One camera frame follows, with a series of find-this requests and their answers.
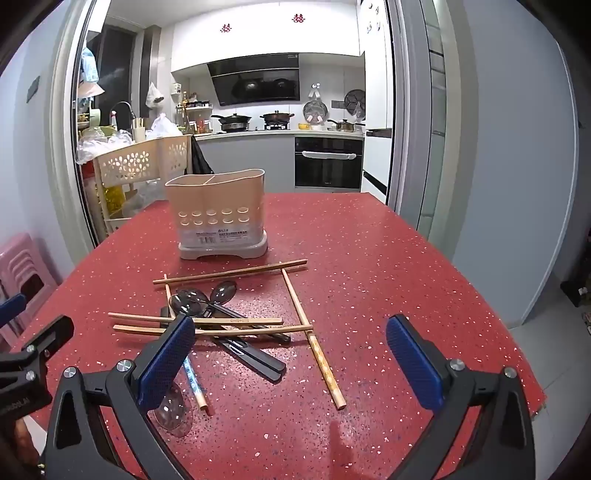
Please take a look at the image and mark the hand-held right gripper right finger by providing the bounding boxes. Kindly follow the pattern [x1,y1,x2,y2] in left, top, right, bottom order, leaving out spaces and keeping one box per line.
[386,315,539,480]

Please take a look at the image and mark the small steel saucepan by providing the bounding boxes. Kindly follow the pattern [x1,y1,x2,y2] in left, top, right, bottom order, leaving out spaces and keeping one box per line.
[327,119,365,134]

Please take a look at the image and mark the brown patterned bamboo chopstick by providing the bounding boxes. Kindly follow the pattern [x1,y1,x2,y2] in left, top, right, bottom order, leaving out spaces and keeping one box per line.
[283,269,347,410]

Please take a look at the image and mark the pink plastic stool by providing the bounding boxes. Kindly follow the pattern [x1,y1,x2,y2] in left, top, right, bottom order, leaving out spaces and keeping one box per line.
[0,233,58,352]

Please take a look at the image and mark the blue patterned bamboo chopstick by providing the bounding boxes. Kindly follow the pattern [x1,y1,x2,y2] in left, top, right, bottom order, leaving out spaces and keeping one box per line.
[163,273,209,413]

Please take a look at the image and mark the plain bamboo chopstick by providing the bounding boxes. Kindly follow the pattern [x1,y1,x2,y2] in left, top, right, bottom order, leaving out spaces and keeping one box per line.
[175,259,308,282]
[108,312,284,325]
[153,262,284,284]
[113,324,315,337]

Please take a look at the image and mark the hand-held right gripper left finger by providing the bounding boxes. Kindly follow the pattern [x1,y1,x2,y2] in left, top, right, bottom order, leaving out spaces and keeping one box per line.
[39,315,199,480]

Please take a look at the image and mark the crumpled clear plastic bags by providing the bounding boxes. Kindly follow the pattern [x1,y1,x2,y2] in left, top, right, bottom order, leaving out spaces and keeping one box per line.
[75,128,134,165]

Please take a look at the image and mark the black jacket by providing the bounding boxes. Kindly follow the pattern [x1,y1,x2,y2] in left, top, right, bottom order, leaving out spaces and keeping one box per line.
[189,136,214,177]

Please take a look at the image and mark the white refrigerator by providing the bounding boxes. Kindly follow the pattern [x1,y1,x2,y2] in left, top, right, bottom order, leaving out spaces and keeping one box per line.
[359,0,394,204]

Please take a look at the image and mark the beige plastic utensil holder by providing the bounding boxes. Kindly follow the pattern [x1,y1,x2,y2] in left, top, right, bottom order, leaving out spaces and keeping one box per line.
[165,169,269,260]

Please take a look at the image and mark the hanging steel steamer rack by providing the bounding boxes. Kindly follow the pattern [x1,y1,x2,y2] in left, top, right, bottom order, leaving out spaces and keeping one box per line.
[303,98,329,125]

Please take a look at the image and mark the black range hood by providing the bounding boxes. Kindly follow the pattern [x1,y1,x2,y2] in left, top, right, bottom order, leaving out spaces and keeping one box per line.
[207,53,302,107]

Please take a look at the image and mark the black wok with lid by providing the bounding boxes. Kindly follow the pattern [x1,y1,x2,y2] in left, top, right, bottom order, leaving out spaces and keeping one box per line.
[210,113,254,133]

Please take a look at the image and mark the beige basket storage cart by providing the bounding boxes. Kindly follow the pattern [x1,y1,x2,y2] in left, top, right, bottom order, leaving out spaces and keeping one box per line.
[93,135,193,236]

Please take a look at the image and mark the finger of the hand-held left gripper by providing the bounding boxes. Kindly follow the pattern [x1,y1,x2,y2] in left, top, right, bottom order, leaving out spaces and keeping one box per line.
[0,294,27,328]
[23,316,75,358]

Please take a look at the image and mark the dark lidded cooking pot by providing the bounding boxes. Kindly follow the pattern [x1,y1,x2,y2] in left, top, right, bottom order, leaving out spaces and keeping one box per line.
[260,110,295,128]

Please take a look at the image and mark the yellow oil bottle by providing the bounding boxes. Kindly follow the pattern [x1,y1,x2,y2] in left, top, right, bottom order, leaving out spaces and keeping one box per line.
[104,184,127,219]

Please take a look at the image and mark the clear grey plastic spork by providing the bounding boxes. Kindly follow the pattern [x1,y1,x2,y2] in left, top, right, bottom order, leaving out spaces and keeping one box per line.
[168,288,288,372]

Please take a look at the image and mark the white spice rack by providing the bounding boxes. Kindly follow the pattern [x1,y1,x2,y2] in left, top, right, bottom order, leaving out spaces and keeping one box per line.
[174,98,214,136]

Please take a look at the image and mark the black kitchen faucet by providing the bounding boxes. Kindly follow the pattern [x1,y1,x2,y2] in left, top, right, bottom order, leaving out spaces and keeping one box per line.
[110,102,136,136]

